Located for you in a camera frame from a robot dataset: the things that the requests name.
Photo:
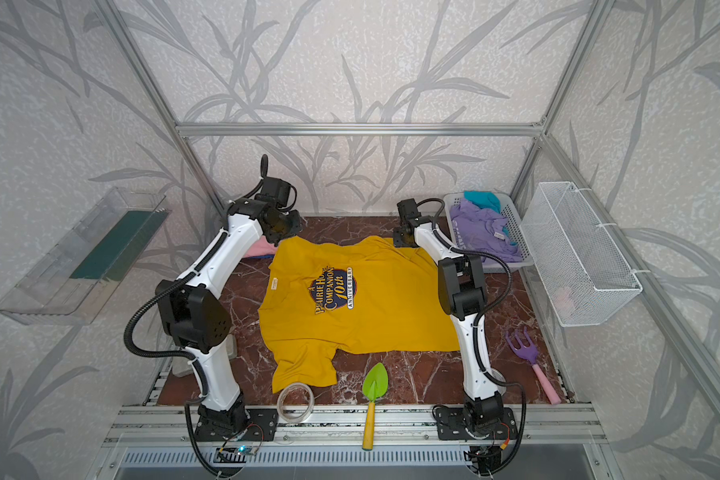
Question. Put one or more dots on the purple t-shirt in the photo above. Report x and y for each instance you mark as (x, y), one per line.
(483, 229)

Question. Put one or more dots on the purple pink toy rake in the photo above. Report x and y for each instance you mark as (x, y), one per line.
(525, 348)

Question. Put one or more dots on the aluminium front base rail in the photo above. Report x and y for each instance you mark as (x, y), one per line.
(332, 425)

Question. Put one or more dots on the white wire mesh basket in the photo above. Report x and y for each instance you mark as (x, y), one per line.
(584, 273)

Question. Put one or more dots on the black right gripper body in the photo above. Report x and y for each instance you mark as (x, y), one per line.
(403, 237)

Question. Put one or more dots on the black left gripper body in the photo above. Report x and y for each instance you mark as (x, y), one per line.
(289, 225)

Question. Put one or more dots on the clear plastic wall shelf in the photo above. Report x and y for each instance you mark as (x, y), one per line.
(47, 295)

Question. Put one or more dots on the grey plastic laundry basket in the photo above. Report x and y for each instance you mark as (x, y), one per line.
(514, 221)

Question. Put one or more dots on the clear tape roll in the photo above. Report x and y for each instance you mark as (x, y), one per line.
(295, 403)

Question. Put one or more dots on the pink folded t-shirt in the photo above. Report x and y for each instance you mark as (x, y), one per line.
(261, 248)

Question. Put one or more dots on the yellow printed t-shirt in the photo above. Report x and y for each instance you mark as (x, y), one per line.
(370, 297)

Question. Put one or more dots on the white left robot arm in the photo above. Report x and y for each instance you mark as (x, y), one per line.
(174, 309)

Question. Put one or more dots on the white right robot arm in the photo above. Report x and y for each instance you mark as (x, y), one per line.
(463, 297)

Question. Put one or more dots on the aluminium frame profile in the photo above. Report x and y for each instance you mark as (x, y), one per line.
(687, 347)

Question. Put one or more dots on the teal t-shirt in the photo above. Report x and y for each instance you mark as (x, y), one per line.
(483, 200)

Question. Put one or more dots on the grey rectangular block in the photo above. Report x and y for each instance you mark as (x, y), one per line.
(180, 367)

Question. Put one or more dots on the green toy trowel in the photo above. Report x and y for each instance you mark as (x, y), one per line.
(374, 387)

